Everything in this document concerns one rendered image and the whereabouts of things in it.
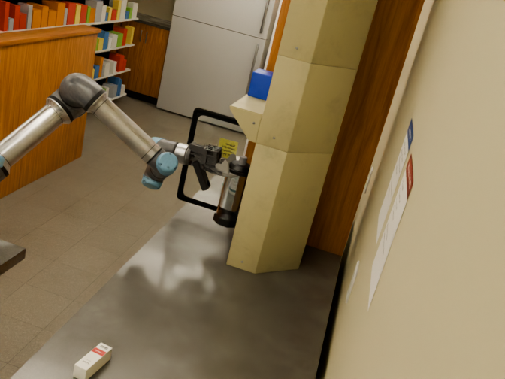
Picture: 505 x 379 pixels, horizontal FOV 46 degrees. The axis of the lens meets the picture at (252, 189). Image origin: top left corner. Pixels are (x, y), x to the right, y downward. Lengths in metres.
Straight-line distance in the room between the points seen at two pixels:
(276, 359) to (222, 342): 0.16
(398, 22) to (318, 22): 0.44
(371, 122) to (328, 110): 0.33
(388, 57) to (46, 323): 2.16
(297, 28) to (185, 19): 5.31
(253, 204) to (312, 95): 0.43
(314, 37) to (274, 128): 0.32
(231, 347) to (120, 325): 0.32
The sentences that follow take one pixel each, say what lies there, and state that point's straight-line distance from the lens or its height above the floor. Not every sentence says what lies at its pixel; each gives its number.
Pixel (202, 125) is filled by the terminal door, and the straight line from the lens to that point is 2.36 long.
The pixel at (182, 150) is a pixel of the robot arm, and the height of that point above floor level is 1.27.
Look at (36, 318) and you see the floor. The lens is 3.38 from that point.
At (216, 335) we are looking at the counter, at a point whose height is 0.94.
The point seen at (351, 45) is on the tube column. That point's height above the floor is 1.79.
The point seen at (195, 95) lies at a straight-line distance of 7.24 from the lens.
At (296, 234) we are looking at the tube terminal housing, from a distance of 2.18.
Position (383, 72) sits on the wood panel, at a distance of 2.28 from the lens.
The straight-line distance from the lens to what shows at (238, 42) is 7.01.
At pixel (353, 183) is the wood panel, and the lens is 2.37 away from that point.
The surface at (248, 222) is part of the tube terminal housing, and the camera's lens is 2.09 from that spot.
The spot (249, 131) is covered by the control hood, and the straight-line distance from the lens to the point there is 1.99.
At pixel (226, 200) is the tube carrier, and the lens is 2.19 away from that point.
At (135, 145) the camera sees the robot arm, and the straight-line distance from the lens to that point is 2.07.
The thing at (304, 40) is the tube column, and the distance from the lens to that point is 1.91.
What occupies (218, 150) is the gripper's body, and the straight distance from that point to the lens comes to 2.18.
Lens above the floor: 1.98
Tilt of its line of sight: 21 degrees down
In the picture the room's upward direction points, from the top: 14 degrees clockwise
